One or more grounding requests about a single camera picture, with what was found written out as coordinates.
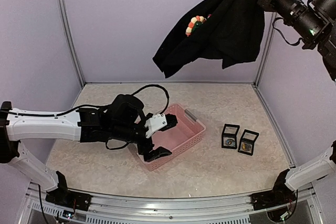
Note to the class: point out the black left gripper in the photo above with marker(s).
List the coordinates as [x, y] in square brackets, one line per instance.
[159, 152]

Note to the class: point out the black t-shirt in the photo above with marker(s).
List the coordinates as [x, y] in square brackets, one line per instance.
[232, 33]

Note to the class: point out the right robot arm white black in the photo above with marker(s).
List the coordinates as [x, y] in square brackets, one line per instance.
[314, 21]

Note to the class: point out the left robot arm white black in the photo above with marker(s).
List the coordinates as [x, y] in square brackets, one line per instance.
[122, 120]

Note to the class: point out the pink plastic basket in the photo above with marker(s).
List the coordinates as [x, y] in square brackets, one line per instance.
[188, 132]

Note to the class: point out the black display box left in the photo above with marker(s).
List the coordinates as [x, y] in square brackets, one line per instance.
[229, 136]

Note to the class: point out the black display box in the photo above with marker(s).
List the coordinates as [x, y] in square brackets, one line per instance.
[247, 142]
[229, 136]

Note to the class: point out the black display box right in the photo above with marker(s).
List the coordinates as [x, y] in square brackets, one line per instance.
[247, 142]

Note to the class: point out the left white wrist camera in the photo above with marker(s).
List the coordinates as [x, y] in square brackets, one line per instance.
[154, 124]

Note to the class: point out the right aluminium frame post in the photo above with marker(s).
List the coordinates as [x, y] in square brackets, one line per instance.
[267, 40]

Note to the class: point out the aluminium frame post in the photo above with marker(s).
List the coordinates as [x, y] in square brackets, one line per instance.
[70, 42]
[267, 40]

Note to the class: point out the front aluminium rail base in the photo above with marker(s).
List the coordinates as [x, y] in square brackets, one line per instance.
[105, 208]

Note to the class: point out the left aluminium frame post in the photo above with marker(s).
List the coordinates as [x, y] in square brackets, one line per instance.
[70, 42]

